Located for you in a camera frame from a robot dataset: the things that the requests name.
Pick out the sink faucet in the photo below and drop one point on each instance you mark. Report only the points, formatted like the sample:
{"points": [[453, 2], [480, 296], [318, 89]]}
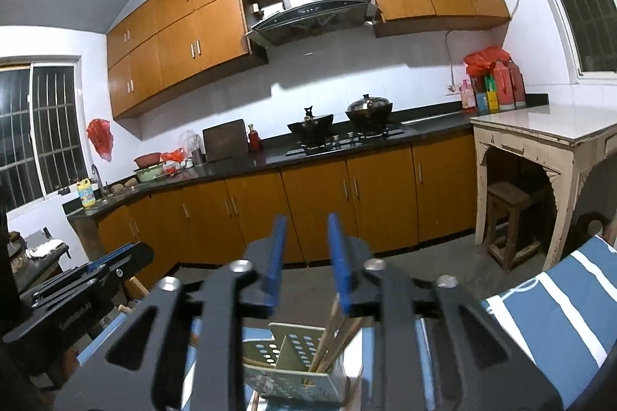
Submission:
{"points": [[102, 186]]}

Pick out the wooden stool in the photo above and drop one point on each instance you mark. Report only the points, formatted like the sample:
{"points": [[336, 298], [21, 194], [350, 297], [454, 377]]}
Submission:
{"points": [[505, 206]]}

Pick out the dark cutting board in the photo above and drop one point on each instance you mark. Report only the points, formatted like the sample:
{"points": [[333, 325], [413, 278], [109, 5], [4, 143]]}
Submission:
{"points": [[228, 140]]}

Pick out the green perforated utensil holder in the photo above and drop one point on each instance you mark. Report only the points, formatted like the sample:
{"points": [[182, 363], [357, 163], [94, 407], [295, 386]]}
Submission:
{"points": [[279, 366]]}

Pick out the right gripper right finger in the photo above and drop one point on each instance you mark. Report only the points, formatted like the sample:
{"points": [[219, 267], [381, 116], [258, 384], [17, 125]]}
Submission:
{"points": [[434, 346]]}

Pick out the clear plastic jar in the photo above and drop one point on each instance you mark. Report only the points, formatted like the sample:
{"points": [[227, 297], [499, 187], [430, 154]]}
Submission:
{"points": [[192, 146]]}

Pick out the yellow detergent bottle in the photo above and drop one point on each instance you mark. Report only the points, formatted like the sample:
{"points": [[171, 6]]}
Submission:
{"points": [[86, 194]]}

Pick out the red bottle on counter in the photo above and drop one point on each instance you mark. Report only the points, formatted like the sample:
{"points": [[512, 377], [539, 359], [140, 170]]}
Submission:
{"points": [[255, 143]]}

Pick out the white side table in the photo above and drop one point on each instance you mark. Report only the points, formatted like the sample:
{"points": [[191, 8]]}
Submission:
{"points": [[567, 141]]}

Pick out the gas stove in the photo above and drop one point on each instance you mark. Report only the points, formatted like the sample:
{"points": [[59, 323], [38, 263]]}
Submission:
{"points": [[338, 142]]}

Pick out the black wok with lid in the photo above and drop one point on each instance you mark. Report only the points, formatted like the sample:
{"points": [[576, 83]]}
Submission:
{"points": [[370, 115]]}

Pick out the left barred window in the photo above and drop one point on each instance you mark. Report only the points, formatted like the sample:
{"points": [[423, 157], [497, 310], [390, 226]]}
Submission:
{"points": [[41, 147]]}

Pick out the red plastic bag on wall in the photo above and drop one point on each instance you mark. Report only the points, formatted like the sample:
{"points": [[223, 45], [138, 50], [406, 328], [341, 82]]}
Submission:
{"points": [[101, 137]]}

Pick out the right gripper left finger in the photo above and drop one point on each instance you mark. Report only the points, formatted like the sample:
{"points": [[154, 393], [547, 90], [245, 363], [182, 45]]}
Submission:
{"points": [[141, 366]]}

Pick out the range hood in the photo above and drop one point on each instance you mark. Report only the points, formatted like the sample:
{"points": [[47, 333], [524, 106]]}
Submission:
{"points": [[276, 22]]}

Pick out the blue white striped tablecloth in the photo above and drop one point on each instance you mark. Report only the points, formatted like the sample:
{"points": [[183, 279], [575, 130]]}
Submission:
{"points": [[564, 319]]}

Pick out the red bags and bottles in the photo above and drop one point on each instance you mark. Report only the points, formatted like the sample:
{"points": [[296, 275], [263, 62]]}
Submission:
{"points": [[496, 80]]}

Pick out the stacked bowls on counter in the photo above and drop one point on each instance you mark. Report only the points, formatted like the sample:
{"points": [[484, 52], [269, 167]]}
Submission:
{"points": [[149, 167]]}

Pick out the black wok with handle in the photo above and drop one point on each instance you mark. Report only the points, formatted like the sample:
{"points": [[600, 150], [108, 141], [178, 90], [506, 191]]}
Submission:
{"points": [[313, 131]]}

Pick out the lower wooden kitchen cabinets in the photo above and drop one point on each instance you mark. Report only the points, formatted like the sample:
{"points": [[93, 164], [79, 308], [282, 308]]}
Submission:
{"points": [[393, 197]]}

